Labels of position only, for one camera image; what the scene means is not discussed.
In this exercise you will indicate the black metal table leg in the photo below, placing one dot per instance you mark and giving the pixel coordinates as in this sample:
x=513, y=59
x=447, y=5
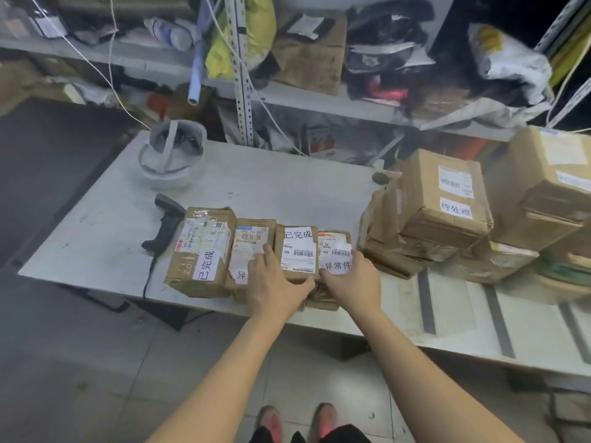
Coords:
x=161, y=313

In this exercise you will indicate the rolled pale paper poster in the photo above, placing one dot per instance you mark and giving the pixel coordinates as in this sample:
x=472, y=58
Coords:
x=198, y=64

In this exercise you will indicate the person's left forearm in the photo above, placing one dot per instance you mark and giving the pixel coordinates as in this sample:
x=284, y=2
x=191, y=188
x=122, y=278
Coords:
x=217, y=387

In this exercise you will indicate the cardboard parcel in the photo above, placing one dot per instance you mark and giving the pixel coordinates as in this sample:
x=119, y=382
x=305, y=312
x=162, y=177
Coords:
x=184, y=272
x=568, y=268
x=300, y=239

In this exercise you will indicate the person's right hand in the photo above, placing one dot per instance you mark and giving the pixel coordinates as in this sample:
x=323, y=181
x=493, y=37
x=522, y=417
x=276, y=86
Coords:
x=358, y=290

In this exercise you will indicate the white mailer bag yellow patch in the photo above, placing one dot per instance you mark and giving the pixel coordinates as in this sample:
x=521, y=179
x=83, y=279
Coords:
x=508, y=64

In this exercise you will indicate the white gridded plastic bag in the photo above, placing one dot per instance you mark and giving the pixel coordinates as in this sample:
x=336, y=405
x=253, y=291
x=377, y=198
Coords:
x=485, y=115

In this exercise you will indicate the person's black shorts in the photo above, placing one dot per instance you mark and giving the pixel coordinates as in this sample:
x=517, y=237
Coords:
x=346, y=435

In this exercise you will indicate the blurred grey storage rack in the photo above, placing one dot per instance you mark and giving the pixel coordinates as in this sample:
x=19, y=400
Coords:
x=92, y=55

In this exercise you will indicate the dark table centre support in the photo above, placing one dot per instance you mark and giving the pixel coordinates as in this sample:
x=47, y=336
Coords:
x=354, y=348

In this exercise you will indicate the black glossy packet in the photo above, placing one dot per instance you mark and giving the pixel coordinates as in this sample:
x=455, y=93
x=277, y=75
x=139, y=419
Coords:
x=92, y=35

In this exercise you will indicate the black rubber mat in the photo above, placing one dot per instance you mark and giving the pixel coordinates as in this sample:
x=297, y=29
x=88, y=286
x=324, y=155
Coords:
x=55, y=179

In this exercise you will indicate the pink plastic packet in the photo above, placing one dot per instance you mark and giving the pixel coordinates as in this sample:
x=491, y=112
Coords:
x=390, y=93

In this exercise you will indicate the crumpled cardboard box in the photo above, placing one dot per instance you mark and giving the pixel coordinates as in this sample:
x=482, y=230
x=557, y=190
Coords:
x=314, y=64

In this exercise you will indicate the flat green-printed cardboard box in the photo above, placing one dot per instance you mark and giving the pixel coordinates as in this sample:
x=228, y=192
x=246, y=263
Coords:
x=124, y=4

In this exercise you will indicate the grey metal shelf rack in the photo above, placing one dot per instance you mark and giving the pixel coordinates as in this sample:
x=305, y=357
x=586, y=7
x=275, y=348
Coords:
x=323, y=101

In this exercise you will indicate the brown parcel in clear wrap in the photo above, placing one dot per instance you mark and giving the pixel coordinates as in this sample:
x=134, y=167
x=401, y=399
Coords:
x=438, y=99

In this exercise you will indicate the black handheld device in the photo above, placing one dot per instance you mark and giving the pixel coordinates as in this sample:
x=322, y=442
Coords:
x=166, y=221

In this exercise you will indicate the black fluffy plastic bag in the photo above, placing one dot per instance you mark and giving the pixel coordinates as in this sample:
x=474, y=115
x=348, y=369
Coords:
x=392, y=13

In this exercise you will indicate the person's right forearm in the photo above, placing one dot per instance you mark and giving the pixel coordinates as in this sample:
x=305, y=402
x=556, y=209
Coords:
x=425, y=387

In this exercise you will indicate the transparent plastic divider black base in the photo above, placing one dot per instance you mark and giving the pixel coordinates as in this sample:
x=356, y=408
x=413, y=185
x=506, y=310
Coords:
x=499, y=322
x=577, y=332
x=427, y=304

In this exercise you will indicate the yellow plastic bag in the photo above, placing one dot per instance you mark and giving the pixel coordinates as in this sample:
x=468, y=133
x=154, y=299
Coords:
x=258, y=23

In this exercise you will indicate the grey and black mailer bag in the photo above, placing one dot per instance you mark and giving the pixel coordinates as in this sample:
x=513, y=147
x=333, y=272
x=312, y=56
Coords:
x=383, y=55

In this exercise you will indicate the small orange container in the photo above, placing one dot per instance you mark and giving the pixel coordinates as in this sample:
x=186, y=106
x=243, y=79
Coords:
x=158, y=101

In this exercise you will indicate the white crumpled wrapper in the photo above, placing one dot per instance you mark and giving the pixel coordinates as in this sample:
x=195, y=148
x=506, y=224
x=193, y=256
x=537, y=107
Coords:
x=92, y=93

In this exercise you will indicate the colourful printed paper box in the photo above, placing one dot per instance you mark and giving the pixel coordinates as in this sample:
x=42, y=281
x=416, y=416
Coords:
x=332, y=142

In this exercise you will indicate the person's left hand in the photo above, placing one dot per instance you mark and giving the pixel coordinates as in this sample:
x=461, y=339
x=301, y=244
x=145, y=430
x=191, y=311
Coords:
x=277, y=295

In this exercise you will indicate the person's foot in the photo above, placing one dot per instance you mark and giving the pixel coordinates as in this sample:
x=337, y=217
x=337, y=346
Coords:
x=323, y=419
x=270, y=422

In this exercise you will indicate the black tape roll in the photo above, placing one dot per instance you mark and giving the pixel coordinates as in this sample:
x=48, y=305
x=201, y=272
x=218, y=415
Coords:
x=268, y=71

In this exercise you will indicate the orange box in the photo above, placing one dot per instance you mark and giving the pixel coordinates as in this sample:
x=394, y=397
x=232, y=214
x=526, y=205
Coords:
x=471, y=142

